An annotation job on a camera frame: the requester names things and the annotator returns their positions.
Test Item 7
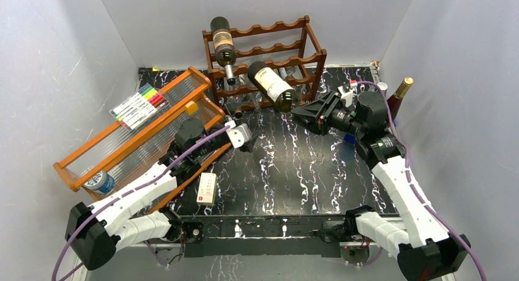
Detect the blue white tape roll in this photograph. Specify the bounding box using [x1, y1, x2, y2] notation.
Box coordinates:
[83, 170, 115, 195]

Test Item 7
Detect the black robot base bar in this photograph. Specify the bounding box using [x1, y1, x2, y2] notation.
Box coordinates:
[144, 212, 384, 259]

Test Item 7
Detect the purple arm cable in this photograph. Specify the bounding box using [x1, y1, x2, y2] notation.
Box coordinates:
[351, 80, 488, 281]
[51, 125, 236, 281]

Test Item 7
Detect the orange wooden tiered shelf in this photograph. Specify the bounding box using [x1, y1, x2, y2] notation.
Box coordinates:
[53, 67, 225, 201]

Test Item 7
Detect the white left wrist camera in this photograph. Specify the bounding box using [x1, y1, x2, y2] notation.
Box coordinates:
[225, 120, 252, 148]

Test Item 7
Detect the green bottle with tan label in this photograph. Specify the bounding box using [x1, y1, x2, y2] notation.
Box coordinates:
[210, 17, 236, 86]

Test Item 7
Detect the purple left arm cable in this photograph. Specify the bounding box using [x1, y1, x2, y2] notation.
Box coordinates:
[51, 125, 236, 281]

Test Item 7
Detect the clear bottle without cap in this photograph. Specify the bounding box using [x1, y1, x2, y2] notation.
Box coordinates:
[246, 86, 263, 111]

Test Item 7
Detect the clear bottle with cork cap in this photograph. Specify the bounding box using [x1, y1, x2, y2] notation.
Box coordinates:
[285, 66, 307, 99]

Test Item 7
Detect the colour marker pen pack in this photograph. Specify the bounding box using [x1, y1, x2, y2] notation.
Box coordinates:
[110, 83, 168, 130]

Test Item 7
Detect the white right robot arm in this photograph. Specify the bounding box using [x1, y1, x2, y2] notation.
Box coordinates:
[291, 91, 470, 280]

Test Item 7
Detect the brown wooden wine rack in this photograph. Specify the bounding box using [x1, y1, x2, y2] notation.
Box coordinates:
[201, 15, 327, 114]

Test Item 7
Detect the blue square bottle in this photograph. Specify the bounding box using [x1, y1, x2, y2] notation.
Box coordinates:
[344, 133, 356, 145]

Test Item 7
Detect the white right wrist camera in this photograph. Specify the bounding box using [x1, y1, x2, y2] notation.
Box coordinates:
[337, 80, 358, 107]

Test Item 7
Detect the yellow block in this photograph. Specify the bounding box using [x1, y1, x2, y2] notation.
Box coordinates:
[184, 101, 199, 116]

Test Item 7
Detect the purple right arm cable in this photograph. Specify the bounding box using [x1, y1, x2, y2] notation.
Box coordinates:
[351, 80, 488, 281]

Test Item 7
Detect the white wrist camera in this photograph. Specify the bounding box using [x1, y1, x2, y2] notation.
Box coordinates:
[225, 120, 252, 148]
[337, 80, 358, 107]

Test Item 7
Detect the dark red gold-capped bottle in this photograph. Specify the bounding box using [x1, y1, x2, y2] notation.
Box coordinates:
[387, 77, 414, 122]

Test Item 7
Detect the green bottle with white label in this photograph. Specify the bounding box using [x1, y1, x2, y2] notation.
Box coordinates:
[247, 61, 298, 113]

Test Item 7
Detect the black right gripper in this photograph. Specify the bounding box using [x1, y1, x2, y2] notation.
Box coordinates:
[291, 90, 365, 138]

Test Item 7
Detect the clear bottle with gold cap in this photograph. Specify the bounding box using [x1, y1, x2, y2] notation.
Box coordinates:
[224, 78, 243, 119]

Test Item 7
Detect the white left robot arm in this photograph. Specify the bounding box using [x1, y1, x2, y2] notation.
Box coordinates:
[62, 120, 258, 271]

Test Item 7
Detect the white box with red label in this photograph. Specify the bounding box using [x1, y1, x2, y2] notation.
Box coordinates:
[196, 173, 217, 206]

